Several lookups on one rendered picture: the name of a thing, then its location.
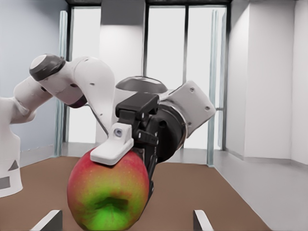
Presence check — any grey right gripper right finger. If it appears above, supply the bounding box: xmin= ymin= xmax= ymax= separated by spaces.
xmin=193 ymin=209 xmax=214 ymax=231

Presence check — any silver frame post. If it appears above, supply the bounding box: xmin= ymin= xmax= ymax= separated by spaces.
xmin=207 ymin=9 xmax=219 ymax=167
xmin=54 ymin=10 xmax=69 ymax=157

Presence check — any red green apple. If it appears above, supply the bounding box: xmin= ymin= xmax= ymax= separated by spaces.
xmin=66 ymin=147 xmax=151 ymax=231

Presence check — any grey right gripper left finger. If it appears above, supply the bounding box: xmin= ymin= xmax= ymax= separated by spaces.
xmin=30 ymin=209 xmax=64 ymax=231

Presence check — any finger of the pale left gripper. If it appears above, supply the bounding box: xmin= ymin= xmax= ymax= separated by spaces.
xmin=90 ymin=122 xmax=134 ymax=167

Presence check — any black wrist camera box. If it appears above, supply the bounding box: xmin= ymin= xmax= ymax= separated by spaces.
xmin=115 ymin=93 xmax=160 ymax=120

